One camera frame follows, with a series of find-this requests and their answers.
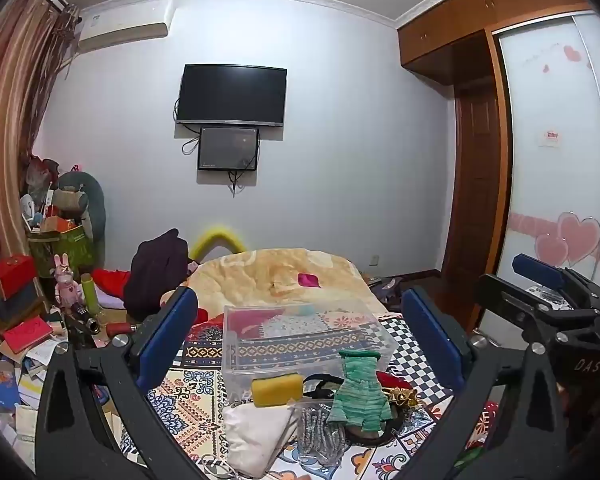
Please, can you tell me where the black flashlight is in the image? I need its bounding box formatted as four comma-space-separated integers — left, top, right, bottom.
69, 302, 101, 336

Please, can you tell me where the grey knitted cloth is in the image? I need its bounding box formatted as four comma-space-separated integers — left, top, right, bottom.
297, 405, 349, 469

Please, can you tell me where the grey plush cushion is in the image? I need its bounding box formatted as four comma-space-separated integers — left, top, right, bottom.
57, 170, 107, 257

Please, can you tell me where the brown overhead cabinet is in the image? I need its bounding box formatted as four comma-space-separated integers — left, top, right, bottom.
397, 0, 597, 86

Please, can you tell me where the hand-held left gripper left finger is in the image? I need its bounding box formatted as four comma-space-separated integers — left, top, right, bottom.
34, 286, 201, 480

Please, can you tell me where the red book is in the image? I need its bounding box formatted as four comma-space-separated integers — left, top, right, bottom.
2, 317, 55, 355

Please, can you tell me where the beige plush blanket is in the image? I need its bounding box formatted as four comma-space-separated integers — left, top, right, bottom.
187, 247, 382, 322

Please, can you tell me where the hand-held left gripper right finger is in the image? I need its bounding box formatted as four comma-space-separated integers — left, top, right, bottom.
394, 286, 569, 480

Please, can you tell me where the green knitted cloth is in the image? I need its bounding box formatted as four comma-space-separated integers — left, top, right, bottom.
326, 350, 394, 436

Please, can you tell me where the black garment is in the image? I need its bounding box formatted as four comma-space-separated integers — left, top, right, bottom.
124, 228, 191, 322

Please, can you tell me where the yellow foam tube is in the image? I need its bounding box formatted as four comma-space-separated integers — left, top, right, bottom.
188, 226, 246, 262

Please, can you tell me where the gold ornament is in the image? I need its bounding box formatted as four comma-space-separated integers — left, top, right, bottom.
389, 389, 422, 412

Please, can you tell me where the striped brown curtain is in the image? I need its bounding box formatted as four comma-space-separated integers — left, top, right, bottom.
0, 0, 82, 286

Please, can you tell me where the white air conditioner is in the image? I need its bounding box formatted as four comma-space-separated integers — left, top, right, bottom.
76, 0, 175, 54

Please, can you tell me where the pink rabbit toy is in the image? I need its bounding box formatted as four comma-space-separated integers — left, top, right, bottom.
53, 253, 84, 307

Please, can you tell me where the white heart-print wardrobe door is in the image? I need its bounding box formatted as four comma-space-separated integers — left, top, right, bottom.
492, 10, 600, 311

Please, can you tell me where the red box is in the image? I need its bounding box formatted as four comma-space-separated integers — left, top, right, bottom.
0, 254, 37, 300

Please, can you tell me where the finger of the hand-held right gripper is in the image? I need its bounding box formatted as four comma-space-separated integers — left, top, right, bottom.
511, 253, 600, 311
478, 274, 600, 343

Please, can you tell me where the clear plastic storage box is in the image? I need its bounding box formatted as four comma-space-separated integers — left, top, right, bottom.
223, 300, 398, 402

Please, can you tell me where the yellow sponge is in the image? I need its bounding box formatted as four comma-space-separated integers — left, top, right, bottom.
251, 374, 305, 408

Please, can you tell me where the blue booklet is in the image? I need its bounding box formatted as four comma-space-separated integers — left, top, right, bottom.
0, 359, 22, 409

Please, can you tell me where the green cylinder bottle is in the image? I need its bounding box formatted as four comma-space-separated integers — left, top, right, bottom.
80, 273, 100, 319

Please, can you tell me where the white cloth bag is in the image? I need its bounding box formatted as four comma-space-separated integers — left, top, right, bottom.
222, 402, 299, 479

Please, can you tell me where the green cardboard box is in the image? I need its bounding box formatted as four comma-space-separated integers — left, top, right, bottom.
27, 224, 96, 279

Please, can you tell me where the small black monitor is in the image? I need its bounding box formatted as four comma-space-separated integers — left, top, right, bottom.
196, 126, 260, 172

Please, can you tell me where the brown wooden door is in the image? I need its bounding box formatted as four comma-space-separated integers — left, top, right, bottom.
439, 84, 502, 283

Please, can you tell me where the red cloth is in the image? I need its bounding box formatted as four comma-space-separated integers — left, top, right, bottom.
92, 268, 132, 297

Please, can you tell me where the red fabric piece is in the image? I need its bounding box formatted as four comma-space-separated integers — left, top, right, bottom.
377, 372, 414, 397

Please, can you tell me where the black and white checkered cloth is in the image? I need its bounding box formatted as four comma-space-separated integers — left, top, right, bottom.
379, 312, 457, 392

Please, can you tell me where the wall television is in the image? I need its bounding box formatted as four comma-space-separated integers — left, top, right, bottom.
175, 63, 288, 127

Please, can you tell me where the black headband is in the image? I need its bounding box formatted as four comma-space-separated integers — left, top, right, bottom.
304, 377, 402, 449

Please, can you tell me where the pile of papers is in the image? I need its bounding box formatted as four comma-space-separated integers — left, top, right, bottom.
13, 339, 72, 413

